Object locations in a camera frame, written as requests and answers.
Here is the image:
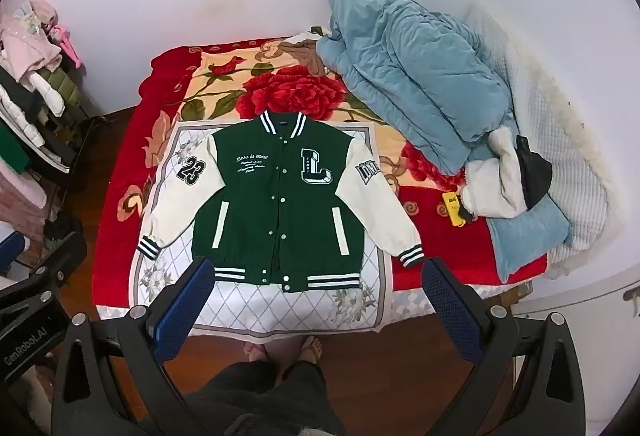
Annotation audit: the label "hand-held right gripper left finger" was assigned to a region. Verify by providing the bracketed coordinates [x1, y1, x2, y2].
[50, 257, 216, 436]

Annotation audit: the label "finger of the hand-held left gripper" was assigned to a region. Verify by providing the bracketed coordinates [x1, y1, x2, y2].
[0, 231, 89, 317]
[0, 233, 27, 275]

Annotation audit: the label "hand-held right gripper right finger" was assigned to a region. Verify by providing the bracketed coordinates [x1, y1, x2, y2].
[421, 257, 587, 436]

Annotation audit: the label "green and white varsity jacket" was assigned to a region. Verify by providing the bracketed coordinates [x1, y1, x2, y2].
[137, 112, 425, 293]

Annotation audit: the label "black clothes rack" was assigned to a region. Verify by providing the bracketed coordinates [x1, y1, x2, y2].
[0, 66, 108, 177]

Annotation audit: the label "white dotted cloth grey flowers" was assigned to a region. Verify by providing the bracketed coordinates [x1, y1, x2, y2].
[129, 118, 398, 333]

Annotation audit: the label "person's left foot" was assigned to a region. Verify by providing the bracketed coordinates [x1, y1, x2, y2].
[240, 341, 275, 365]

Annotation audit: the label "person's foot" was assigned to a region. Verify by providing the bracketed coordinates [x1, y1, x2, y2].
[297, 335, 324, 363]
[240, 341, 275, 365]

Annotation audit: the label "yellow small device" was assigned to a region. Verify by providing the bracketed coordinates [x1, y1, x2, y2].
[440, 191, 471, 227]

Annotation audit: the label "light blue pillow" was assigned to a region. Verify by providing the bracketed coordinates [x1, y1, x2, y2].
[487, 196, 573, 284]

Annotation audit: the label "person's dark grey trousers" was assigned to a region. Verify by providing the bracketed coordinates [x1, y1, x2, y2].
[185, 350, 348, 436]

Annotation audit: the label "white fleece blanket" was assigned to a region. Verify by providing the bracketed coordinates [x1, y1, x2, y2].
[461, 128, 538, 219]

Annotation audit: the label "person's right foot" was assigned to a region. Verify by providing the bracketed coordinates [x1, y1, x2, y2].
[297, 335, 324, 363]

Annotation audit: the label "white puffer jacket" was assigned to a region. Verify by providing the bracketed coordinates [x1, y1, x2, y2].
[0, 66, 81, 151]

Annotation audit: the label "black garment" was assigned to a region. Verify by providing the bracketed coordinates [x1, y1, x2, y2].
[515, 135, 553, 209]

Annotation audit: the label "pink garment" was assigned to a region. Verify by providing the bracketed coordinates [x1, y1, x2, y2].
[0, 0, 83, 84]

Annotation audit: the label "white quilted mattress cover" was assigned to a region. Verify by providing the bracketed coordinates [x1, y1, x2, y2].
[465, 3, 626, 279]

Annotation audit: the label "light blue quilt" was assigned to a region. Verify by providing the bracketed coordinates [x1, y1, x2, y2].
[316, 0, 513, 177]

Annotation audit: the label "red floral blanket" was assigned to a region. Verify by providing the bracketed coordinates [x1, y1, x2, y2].
[97, 32, 551, 317]

